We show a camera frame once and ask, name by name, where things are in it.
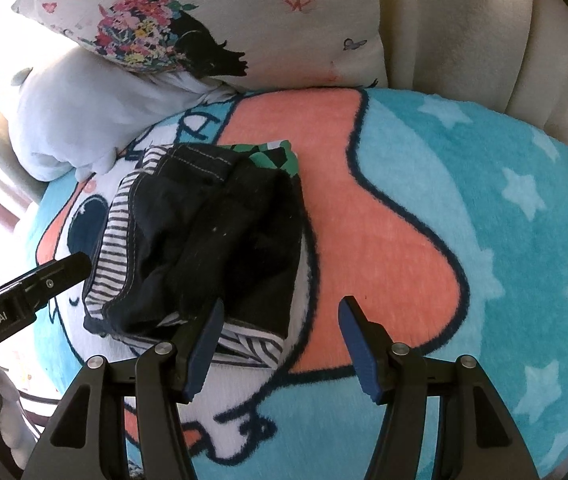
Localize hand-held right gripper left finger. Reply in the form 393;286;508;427
23;299;225;480

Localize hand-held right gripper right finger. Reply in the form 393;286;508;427
338;296;540;480

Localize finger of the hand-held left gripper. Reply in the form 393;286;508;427
21;252;94;307

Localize black striped pants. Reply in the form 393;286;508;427
82;142;311;369

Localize white fluffy cloth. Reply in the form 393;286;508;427
0;364;39;462

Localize teal star printed blanket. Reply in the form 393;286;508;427
14;87;568;480

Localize white plush pillow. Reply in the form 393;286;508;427
0;52;239;184

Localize green patterned garment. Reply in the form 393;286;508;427
220;139;301;180

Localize floral printed pillow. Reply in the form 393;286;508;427
11;0;389;93

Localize beige sofa backrest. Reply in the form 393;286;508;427
378;0;568;137

